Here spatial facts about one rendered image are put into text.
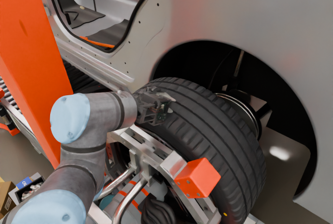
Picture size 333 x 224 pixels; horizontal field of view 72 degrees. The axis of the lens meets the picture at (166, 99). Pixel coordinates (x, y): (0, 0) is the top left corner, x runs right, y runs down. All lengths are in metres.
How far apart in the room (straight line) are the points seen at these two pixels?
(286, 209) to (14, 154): 2.22
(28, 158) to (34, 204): 1.97
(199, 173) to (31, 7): 0.64
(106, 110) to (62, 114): 0.08
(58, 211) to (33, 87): 0.55
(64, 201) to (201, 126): 0.45
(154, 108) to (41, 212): 0.33
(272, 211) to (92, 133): 1.66
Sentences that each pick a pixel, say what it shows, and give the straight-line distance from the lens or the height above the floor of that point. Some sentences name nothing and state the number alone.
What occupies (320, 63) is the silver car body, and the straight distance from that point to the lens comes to 0.74.
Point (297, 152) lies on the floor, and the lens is 2.36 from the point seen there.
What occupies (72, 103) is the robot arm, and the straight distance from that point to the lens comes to 0.45.
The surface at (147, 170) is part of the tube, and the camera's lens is 0.74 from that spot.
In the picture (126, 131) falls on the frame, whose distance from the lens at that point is 0.75.
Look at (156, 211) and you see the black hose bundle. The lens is 0.68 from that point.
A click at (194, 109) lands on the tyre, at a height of 1.17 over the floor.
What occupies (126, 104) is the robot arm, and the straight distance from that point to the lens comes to 0.52.
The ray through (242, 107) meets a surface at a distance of 1.04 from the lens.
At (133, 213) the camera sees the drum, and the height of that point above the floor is 0.91.
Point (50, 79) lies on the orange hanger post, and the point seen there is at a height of 1.21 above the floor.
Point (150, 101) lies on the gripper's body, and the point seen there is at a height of 1.28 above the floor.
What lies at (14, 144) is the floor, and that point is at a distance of 2.52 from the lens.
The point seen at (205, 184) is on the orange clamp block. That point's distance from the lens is 0.62.
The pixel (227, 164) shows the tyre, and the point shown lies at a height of 1.09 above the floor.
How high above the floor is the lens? 1.68
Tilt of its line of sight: 41 degrees down
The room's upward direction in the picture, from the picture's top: straight up
